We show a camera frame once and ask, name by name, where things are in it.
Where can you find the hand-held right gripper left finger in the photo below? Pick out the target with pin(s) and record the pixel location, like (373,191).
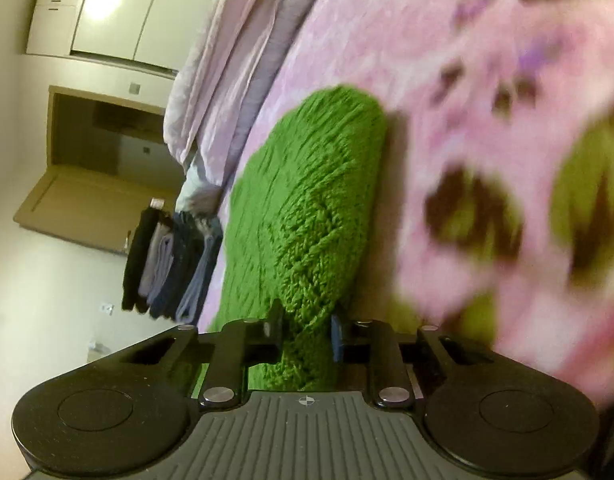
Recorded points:
(275,332)

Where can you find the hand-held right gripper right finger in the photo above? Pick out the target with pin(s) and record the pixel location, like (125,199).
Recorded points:
(337,336)

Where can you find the green knitted sweater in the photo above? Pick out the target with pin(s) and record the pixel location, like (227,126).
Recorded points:
(307,200)

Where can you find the blue-grey folded garment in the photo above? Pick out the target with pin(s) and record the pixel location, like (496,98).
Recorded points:
(198,285)

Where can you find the grey folded garment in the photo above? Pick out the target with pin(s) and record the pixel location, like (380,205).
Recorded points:
(158,265)

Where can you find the black folded garment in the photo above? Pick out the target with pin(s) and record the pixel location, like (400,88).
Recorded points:
(137,260)

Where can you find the pale blue pillow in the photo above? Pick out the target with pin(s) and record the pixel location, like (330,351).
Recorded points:
(197,192)

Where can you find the wooden door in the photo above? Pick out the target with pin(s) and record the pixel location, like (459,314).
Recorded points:
(87,200)

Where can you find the pink floral printed cloth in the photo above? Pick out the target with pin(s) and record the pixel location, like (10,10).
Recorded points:
(512,185)

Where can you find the lavender folded quilt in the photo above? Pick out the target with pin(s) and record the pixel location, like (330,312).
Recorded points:
(212,85)

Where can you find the pink bed sheet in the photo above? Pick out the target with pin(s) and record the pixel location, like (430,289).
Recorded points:
(367,35)

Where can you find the white wardrobe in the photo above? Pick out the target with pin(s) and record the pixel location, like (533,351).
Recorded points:
(112,10)

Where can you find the white wall socket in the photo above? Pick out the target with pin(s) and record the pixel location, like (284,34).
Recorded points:
(107,306)

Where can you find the grey wall switch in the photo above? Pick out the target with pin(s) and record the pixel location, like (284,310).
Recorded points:
(134,88)

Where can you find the wooden door frame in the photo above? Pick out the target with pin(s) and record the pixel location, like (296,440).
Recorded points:
(53,125)

